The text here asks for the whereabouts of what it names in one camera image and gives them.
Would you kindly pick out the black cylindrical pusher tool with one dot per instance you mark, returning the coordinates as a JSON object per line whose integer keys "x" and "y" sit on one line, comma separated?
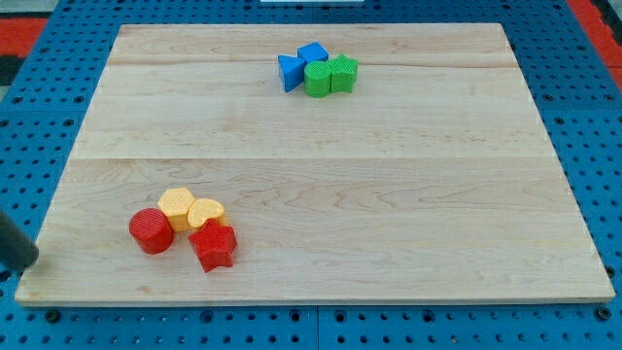
{"x": 18, "y": 251}

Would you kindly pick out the yellow heart block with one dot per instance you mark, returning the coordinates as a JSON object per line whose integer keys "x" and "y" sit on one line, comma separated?
{"x": 204, "y": 209}

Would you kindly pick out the red star block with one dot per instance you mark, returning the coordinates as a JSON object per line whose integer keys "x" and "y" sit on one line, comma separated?
{"x": 213, "y": 245}

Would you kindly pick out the green star block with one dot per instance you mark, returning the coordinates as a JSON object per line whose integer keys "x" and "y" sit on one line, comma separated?
{"x": 344, "y": 73}

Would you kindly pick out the red cylinder block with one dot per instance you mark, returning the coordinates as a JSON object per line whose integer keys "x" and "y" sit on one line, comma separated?
{"x": 151, "y": 230}

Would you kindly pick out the yellow hexagon block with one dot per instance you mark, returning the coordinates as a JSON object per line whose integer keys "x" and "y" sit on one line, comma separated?
{"x": 175, "y": 205}

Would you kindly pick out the blue triangle block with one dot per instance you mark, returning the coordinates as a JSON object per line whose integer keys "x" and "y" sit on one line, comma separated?
{"x": 291, "y": 71}

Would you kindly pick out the green cylinder block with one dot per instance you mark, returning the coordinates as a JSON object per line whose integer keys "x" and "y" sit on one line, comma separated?
{"x": 317, "y": 78}

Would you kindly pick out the blue cube block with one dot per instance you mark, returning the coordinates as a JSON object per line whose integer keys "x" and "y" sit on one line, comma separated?
{"x": 312, "y": 52}

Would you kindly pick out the wooden board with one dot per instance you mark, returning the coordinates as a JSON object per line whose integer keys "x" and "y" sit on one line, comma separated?
{"x": 433, "y": 182}

